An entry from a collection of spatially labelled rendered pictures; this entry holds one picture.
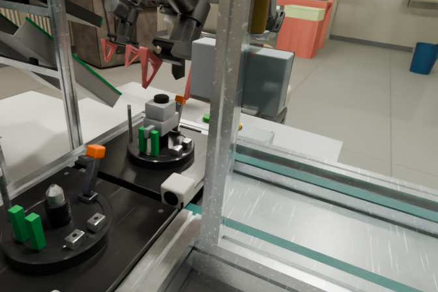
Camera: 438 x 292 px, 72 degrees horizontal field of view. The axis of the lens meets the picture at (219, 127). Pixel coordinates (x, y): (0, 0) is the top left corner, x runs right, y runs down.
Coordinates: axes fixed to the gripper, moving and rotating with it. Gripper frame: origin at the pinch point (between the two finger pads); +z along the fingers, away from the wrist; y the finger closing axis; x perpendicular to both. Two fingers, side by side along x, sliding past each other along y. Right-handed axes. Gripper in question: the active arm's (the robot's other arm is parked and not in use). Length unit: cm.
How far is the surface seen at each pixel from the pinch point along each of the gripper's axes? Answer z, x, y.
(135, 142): 11.7, 3.3, -4.3
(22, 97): 10, 29, -71
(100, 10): -129, 237, -270
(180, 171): 14.2, 2.9, 7.5
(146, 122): 7.4, -0.8, -1.0
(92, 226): 24.0, -15.6, 6.0
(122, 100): -1, 43, -42
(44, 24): -97, 239, -353
